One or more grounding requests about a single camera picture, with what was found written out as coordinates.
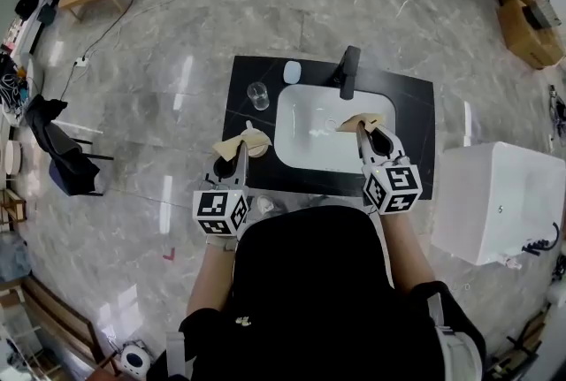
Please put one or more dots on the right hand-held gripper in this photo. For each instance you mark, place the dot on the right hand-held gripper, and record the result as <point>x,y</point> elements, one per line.
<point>393,189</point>

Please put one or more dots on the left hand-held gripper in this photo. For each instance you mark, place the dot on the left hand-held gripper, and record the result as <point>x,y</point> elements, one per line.
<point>219,211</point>

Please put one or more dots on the person's right forearm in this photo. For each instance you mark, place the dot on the person's right forearm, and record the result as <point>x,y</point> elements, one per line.
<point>407,251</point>

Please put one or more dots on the person's left forearm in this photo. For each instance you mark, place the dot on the person's left forearm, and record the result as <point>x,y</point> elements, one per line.
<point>210,277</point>

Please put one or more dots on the black sink counter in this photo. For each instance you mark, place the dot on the black sink counter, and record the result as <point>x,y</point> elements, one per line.
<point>252,176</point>

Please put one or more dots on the person's white shoe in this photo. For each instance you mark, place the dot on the person's white shoe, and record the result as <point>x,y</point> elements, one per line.
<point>266,206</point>

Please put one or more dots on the white sink basin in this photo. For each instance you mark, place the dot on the white sink basin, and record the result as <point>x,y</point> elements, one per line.
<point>309,136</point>

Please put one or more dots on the clear drinking glass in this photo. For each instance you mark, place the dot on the clear drinking glass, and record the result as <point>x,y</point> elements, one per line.
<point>258,96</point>

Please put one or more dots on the black faucet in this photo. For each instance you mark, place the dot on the black faucet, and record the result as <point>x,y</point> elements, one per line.
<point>348,70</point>

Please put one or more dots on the white rectangular cabinet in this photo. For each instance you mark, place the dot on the white rectangular cabinet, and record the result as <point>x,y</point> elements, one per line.
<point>495,198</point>

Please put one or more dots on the black chair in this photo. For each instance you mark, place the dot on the black chair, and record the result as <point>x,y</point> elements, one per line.
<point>95,157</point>

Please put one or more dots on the person's black shirt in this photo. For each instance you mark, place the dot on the person's black shirt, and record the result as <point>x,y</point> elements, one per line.
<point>309,295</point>

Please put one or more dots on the large cardboard box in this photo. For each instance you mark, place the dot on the large cardboard box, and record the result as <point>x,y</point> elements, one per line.
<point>524,39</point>

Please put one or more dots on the white power strip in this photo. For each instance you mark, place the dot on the white power strip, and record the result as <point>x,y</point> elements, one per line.
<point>81,61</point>

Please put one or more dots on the white round appliance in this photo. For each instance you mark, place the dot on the white round appliance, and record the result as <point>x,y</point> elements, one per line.
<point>134,360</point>

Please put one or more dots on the white round stool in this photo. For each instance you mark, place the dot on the white round stool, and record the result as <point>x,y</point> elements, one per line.
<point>11,158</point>

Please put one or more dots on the wooden shelf rack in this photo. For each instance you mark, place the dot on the wooden shelf rack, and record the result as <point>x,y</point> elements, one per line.
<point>13,209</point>

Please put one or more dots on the grey blue cloth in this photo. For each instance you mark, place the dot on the grey blue cloth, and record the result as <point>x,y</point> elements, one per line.
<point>13,257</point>

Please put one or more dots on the dark waste bin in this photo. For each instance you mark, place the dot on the dark waste bin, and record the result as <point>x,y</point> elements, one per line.
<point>46,14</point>

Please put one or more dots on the black backpack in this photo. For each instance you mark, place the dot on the black backpack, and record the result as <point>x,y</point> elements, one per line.
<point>26,5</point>

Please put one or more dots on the wooden frame furniture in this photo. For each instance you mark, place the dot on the wooden frame furniture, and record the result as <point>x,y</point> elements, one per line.
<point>66,317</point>

